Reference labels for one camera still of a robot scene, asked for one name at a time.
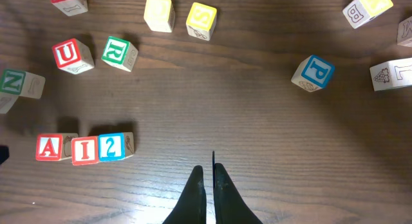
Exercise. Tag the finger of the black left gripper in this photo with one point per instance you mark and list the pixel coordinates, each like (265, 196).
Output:
(4, 153)

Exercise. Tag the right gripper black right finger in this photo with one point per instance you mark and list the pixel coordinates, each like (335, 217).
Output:
(228, 203)

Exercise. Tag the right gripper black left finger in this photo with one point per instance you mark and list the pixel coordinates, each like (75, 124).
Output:
(191, 206)

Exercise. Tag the red A block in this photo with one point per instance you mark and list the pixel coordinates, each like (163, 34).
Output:
(54, 146)

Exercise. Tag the red I block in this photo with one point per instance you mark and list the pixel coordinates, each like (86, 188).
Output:
(84, 150)

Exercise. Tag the blue 2 block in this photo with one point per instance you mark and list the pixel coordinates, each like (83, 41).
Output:
(115, 146)

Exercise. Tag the green N block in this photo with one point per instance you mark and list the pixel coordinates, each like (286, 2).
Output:
(22, 83)

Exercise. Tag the red U block lower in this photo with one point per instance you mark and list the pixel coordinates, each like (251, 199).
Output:
(73, 56)

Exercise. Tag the green R block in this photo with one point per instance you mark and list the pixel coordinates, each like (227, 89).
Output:
(120, 54)

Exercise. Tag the blue P block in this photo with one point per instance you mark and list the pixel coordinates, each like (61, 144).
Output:
(313, 74)

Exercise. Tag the red E block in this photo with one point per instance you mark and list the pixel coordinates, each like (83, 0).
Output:
(71, 7)

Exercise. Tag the yellow block right middle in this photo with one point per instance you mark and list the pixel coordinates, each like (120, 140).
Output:
(201, 21)

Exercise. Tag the yellow block left middle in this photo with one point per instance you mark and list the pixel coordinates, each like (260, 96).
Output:
(159, 15)

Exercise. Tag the plain 7 block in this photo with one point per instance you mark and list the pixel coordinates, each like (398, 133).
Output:
(391, 74)

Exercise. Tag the blue D block lower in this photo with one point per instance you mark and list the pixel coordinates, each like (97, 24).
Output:
(405, 32)

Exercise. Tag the yellow A block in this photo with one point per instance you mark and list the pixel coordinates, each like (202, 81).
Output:
(360, 12)

